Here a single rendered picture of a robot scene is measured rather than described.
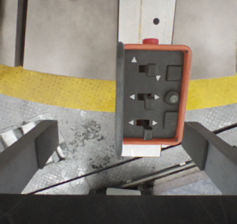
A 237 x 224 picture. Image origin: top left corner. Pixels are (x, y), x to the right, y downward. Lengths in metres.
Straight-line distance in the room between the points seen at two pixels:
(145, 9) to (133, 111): 0.25
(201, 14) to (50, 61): 0.72
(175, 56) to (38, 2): 0.71
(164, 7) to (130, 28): 0.09
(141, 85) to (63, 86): 0.90
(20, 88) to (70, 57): 0.57
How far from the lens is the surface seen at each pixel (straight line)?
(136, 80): 0.33
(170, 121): 0.36
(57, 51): 0.86
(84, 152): 1.32
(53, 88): 1.21
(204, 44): 0.91
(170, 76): 0.34
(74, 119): 1.22
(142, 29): 0.45
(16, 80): 1.31
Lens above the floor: 1.12
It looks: 76 degrees down
